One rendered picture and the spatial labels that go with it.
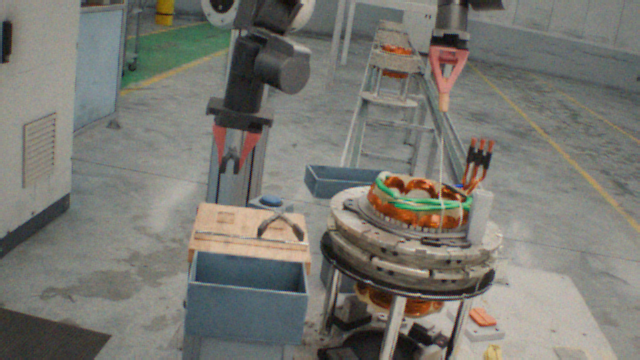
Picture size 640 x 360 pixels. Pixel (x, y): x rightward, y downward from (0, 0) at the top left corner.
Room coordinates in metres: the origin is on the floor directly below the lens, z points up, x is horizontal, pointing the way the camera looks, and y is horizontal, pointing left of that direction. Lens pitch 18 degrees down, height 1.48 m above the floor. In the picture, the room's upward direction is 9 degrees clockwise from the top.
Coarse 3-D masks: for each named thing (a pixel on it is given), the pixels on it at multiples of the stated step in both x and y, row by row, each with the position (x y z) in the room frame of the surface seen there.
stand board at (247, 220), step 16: (208, 208) 1.04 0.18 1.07; (224, 208) 1.05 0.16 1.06; (240, 208) 1.07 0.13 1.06; (208, 224) 0.97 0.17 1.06; (224, 224) 0.98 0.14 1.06; (240, 224) 0.99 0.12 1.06; (256, 224) 1.01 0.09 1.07; (304, 224) 1.04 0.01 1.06; (192, 240) 0.90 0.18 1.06; (288, 240) 0.96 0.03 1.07; (304, 240) 0.97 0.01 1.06; (192, 256) 0.87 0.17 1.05; (256, 256) 0.88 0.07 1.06; (272, 256) 0.89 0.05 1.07; (288, 256) 0.90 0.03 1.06; (304, 256) 0.91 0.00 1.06
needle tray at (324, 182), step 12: (312, 168) 1.42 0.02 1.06; (324, 168) 1.42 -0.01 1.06; (336, 168) 1.43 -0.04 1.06; (348, 168) 1.44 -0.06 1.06; (360, 168) 1.45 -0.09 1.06; (312, 180) 1.34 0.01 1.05; (324, 180) 1.32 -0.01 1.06; (336, 180) 1.43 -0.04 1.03; (348, 180) 1.44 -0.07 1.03; (360, 180) 1.45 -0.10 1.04; (372, 180) 1.46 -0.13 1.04; (312, 192) 1.33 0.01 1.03; (324, 192) 1.32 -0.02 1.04; (336, 192) 1.33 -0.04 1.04; (324, 264) 1.40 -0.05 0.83; (324, 276) 1.39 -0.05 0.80; (348, 288) 1.36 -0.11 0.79
